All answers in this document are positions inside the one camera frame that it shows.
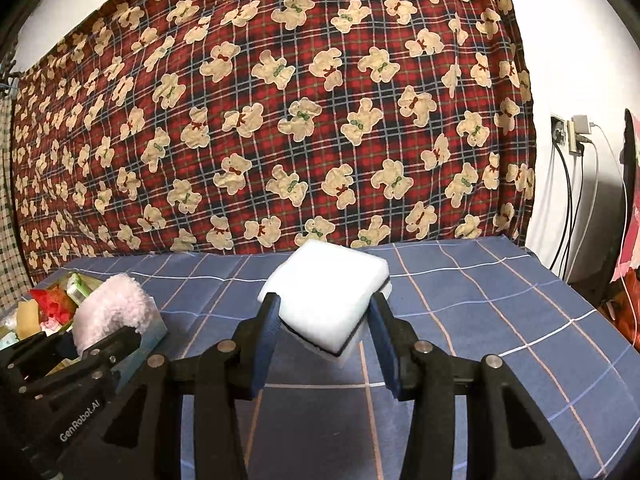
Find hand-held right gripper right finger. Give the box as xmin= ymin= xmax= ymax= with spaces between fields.
xmin=367 ymin=291 xmax=586 ymax=480

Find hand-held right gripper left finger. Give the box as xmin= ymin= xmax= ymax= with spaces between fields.
xmin=90 ymin=292 xmax=283 ymax=480

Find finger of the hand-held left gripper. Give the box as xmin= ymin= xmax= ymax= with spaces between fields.
xmin=0 ymin=333 xmax=82 ymax=387
xmin=81 ymin=325 xmax=143 ymax=377

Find pink fluffy pad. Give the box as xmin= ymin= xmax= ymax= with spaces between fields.
xmin=73 ymin=274 xmax=162 ymax=356

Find red gold drawstring pouch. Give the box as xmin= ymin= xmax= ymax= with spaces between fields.
xmin=30 ymin=287 xmax=76 ymax=326

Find green packet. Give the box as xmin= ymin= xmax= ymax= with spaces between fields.
xmin=65 ymin=272 xmax=101 ymax=306

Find white box with black stripe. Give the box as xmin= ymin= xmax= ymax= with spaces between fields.
xmin=257 ymin=239 xmax=392 ymax=367

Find blue checked tablecloth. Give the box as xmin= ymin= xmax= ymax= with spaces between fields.
xmin=30 ymin=237 xmax=636 ymax=480

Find cream green checked cloth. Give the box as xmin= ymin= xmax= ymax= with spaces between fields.
xmin=0 ymin=95 xmax=31 ymax=321

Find red plaid teddy bear blanket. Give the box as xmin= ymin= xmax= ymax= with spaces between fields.
xmin=10 ymin=0 xmax=536 ymax=286

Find orange plastic bag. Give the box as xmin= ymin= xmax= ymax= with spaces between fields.
xmin=607 ymin=280 xmax=640 ymax=351

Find pink patterned poster board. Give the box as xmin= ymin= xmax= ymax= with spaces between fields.
xmin=610 ymin=110 xmax=640 ymax=281

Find white charger plug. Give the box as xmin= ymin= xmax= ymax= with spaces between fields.
xmin=567 ymin=115 xmax=593 ymax=156

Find metal clothes clip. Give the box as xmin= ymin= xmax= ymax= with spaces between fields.
xmin=0 ymin=45 xmax=21 ymax=96

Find black panel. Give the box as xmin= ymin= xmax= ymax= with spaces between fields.
xmin=617 ymin=107 xmax=640 ymax=196

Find black power cable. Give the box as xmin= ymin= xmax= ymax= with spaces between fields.
xmin=560 ymin=152 xmax=583 ymax=281
xmin=550 ymin=142 xmax=571 ymax=271

